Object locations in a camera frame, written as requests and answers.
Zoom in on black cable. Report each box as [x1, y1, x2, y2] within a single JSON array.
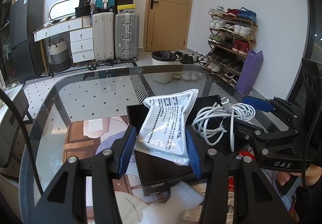
[[0, 88, 45, 196]]

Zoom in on white charging cable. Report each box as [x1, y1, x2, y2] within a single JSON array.
[[191, 96, 256, 153]]

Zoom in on white foam sheet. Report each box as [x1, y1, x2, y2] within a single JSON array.
[[140, 181, 204, 223]]

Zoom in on grey side cabinet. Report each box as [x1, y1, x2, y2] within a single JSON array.
[[1, 86, 33, 182]]

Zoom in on anime print table mat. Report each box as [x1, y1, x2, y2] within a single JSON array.
[[63, 115, 302, 224]]

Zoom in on silver aluminium suitcase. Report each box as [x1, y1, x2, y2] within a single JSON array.
[[114, 12, 140, 63]]

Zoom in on oval mirror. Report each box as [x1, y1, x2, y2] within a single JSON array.
[[48, 0, 80, 21]]

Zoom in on right hand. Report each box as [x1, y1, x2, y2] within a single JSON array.
[[272, 165, 322, 188]]

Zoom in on wooden shoe rack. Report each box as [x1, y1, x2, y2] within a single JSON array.
[[206, 8, 258, 88]]

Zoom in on black refrigerator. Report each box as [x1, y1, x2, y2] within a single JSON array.
[[9, 0, 45, 83]]

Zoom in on white suitcase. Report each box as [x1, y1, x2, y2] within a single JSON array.
[[92, 12, 115, 62]]

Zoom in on white trash bin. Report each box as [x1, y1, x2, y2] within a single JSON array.
[[151, 51, 177, 85]]

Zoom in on purple bag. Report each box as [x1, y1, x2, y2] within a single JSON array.
[[236, 49, 264, 95]]

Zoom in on red white plastic bag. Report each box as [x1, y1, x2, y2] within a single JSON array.
[[227, 150, 256, 189]]

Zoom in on wooden door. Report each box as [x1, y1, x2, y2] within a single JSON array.
[[143, 0, 193, 52]]

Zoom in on white drawer desk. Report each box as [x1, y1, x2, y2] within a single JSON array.
[[33, 16, 95, 64]]

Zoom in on black handbag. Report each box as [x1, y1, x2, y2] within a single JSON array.
[[75, 0, 91, 18]]

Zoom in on white printed plastic pouch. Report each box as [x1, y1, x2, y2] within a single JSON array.
[[134, 89, 199, 166]]

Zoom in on woven laundry basket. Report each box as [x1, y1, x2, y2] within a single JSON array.
[[48, 39, 71, 73]]

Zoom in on black cardboard box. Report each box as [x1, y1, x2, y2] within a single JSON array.
[[126, 94, 255, 197]]

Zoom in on bagged beige rope coil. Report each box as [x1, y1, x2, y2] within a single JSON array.
[[181, 179, 243, 224]]

